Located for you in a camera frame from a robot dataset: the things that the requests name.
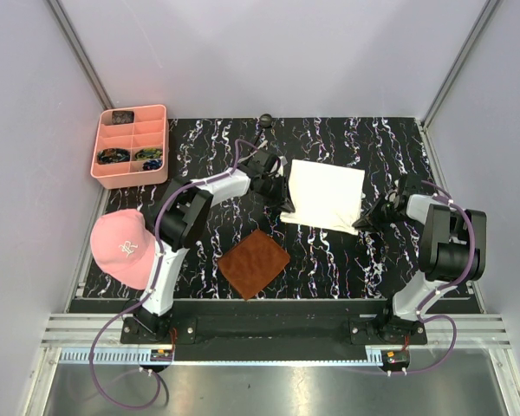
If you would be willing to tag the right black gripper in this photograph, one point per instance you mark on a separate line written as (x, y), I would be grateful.
(369, 220)

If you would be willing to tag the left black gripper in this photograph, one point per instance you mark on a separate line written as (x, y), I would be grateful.
(287, 205)

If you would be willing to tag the white cloth napkin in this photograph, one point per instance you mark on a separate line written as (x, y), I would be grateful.
(324, 196)

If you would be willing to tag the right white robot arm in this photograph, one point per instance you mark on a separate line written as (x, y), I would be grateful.
(452, 250)

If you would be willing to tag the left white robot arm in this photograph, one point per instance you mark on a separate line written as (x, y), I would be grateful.
(180, 218)

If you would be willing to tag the black marble patterned mat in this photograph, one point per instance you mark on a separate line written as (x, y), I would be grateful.
(323, 264)

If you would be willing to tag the brown folded cloth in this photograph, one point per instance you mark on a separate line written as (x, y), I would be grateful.
(252, 264)

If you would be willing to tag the black spoon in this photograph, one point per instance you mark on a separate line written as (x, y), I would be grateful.
(265, 122)

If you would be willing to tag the pink divided organizer tray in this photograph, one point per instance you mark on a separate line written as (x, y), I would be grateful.
(131, 147)

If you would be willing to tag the pink baseball cap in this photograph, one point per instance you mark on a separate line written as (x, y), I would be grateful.
(124, 248)

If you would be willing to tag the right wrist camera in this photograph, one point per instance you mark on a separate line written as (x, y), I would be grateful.
(399, 185)

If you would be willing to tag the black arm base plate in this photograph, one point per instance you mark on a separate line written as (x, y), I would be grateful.
(273, 330)

